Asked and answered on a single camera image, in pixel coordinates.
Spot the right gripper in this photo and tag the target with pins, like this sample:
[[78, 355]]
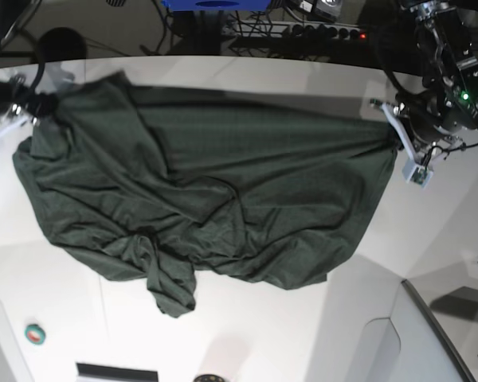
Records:
[[16, 93]]

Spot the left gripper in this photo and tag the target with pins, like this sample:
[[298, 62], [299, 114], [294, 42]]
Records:
[[427, 125]]

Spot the dark green t-shirt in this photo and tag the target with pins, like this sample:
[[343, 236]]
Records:
[[156, 183]]

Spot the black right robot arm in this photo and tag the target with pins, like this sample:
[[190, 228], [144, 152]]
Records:
[[14, 17]]

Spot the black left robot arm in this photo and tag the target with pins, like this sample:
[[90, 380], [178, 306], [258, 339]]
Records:
[[444, 44]]

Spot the white power strip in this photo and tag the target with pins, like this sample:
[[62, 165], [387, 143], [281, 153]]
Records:
[[294, 29]]

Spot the green red emergency button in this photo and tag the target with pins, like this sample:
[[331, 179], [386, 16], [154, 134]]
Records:
[[35, 334]]

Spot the black round knob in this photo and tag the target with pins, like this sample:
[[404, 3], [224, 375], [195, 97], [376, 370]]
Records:
[[209, 378]]

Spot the grey monitor frame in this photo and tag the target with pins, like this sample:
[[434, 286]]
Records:
[[446, 344]]

